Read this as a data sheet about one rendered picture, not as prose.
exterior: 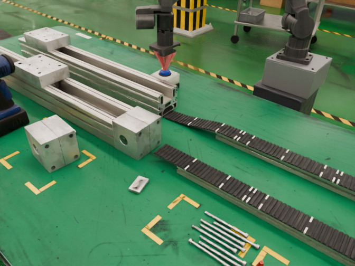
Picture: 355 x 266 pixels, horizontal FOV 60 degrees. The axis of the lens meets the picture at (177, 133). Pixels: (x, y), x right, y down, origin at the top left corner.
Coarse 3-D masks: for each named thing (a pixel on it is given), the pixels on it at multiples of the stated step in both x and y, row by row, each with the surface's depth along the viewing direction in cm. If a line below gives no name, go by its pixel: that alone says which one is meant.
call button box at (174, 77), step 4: (156, 72) 116; (172, 72) 116; (176, 72) 116; (152, 76) 114; (156, 76) 113; (160, 76) 113; (164, 76) 113; (168, 76) 113; (172, 76) 114; (176, 76) 114; (164, 80) 111; (168, 80) 111; (172, 80) 113; (176, 80) 116; (176, 84) 117
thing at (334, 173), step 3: (333, 168) 78; (333, 171) 78; (336, 171) 78; (339, 171) 78; (330, 174) 77; (333, 174) 77; (336, 174) 77; (327, 177) 76; (330, 177) 76; (333, 177) 76; (336, 177) 76; (330, 180) 75; (333, 180) 75
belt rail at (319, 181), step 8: (216, 136) 93; (224, 136) 91; (232, 144) 90; (240, 144) 88; (248, 152) 88; (256, 152) 87; (272, 160) 84; (280, 160) 82; (288, 168) 82; (296, 168) 80; (304, 176) 80; (312, 176) 79; (320, 184) 78; (328, 184) 77; (336, 184) 75; (336, 192) 76; (344, 192) 75; (352, 192) 74
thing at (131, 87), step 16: (32, 48) 133; (64, 48) 129; (80, 64) 114; (96, 64) 120; (112, 64) 115; (80, 80) 119; (96, 80) 112; (112, 80) 107; (128, 80) 105; (144, 80) 107; (160, 80) 105; (112, 96) 111; (128, 96) 107; (144, 96) 101; (160, 96) 97; (176, 96) 105; (160, 112) 102
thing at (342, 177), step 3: (339, 174) 77; (342, 174) 77; (345, 174) 77; (339, 177) 76; (342, 177) 76; (345, 177) 76; (336, 180) 75; (339, 180) 75; (342, 180) 75; (345, 180) 75; (336, 183) 74; (339, 183) 75; (342, 183) 74; (342, 186) 74
